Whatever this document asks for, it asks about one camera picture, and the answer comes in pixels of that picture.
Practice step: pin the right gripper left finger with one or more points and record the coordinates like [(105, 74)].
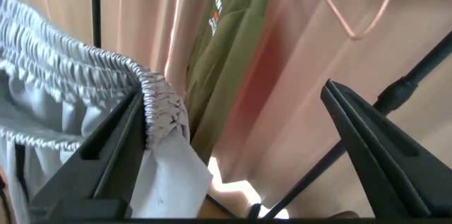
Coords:
[(70, 188)]

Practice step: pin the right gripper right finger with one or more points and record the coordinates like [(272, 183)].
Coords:
[(395, 181)]

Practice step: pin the pink clothes hanger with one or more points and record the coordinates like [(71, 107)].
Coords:
[(381, 12)]

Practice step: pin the black clothes rack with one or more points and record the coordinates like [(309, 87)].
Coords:
[(395, 93)]

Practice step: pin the pale grey shorts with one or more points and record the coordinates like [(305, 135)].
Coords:
[(53, 68)]

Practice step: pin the green long-sleeved shirt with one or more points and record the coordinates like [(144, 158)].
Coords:
[(226, 58)]

